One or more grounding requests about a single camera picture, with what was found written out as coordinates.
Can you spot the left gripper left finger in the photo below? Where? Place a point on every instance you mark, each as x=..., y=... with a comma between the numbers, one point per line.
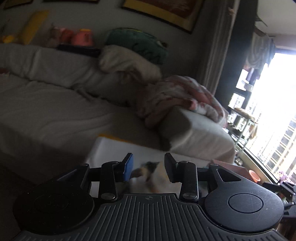
x=115, y=172

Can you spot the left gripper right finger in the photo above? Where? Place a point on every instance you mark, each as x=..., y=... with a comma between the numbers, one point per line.
x=185, y=173

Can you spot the calico fur scrunchie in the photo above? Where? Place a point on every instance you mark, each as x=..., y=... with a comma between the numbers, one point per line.
x=151, y=177

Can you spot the orange plastic basin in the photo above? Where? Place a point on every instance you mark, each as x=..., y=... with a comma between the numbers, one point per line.
x=254, y=176

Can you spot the metal plant shelf rack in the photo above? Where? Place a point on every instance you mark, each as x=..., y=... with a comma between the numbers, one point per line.
x=241, y=127

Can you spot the grey covered sofa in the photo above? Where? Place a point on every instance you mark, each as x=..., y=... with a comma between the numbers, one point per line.
x=48, y=127

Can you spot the pink floral blanket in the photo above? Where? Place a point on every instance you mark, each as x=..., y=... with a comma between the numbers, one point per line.
x=157, y=99

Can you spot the beige pillow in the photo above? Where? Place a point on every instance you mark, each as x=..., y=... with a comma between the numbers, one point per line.
x=115, y=58

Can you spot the green plush cushion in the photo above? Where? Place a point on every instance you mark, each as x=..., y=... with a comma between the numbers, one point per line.
x=142, y=43

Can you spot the pink orange plush toy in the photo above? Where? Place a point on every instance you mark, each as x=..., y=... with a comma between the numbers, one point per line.
x=63, y=36

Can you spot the yellow plush toy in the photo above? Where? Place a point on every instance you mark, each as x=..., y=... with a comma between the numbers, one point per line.
x=28, y=32

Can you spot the yellow framed wall painting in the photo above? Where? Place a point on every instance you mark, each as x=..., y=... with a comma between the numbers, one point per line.
x=182, y=14

